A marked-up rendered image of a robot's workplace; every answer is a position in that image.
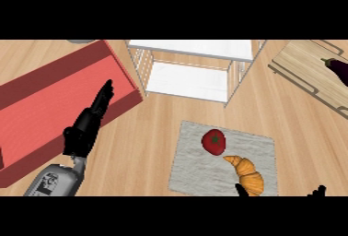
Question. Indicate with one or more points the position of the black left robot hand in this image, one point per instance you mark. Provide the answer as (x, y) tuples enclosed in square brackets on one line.
[(84, 126)]

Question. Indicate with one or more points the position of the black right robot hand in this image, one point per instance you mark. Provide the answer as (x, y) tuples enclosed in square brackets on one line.
[(241, 190)]

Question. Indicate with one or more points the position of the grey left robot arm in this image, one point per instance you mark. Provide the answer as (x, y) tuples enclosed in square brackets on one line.
[(56, 181)]

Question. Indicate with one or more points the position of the grey placemat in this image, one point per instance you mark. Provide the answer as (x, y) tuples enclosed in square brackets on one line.
[(203, 172)]

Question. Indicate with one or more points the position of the red tomato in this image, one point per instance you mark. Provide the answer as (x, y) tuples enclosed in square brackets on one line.
[(213, 142)]

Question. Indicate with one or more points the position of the white tiered shelf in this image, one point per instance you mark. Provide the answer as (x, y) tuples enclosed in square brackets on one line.
[(190, 78)]

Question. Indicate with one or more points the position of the golden croissant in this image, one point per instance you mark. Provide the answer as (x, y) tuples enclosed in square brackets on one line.
[(247, 176)]

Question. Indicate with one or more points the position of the red box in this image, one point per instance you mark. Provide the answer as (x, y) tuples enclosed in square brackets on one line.
[(39, 113)]

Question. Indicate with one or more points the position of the grey round object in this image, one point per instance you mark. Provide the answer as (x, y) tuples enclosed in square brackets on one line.
[(81, 41)]

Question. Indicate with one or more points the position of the pale wooden cutting board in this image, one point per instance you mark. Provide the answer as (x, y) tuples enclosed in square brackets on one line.
[(312, 72)]

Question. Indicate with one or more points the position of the dark purple eggplant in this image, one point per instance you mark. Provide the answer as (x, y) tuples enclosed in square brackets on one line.
[(337, 69)]

